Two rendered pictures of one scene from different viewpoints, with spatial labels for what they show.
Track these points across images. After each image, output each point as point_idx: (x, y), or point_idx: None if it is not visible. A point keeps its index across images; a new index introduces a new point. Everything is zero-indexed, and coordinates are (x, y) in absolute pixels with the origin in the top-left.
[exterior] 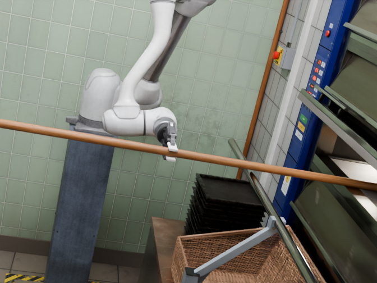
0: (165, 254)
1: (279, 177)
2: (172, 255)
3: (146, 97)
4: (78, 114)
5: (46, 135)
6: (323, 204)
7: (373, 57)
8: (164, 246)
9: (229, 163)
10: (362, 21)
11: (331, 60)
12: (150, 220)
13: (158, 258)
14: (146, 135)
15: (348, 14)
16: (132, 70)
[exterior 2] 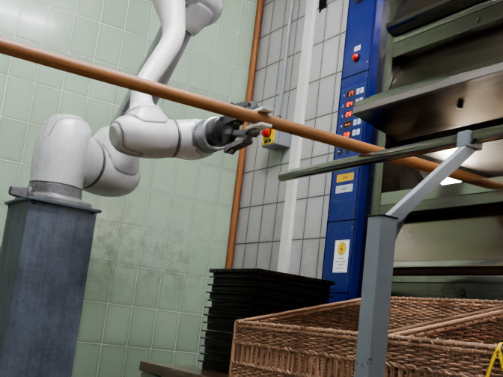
0: (205, 374)
1: (315, 271)
2: (215, 375)
3: (127, 159)
4: (30, 183)
5: (86, 72)
6: (427, 233)
7: (449, 31)
8: (193, 371)
9: (335, 138)
10: (412, 12)
11: (372, 79)
12: (140, 367)
13: (200, 375)
14: (179, 154)
15: (379, 26)
16: (145, 66)
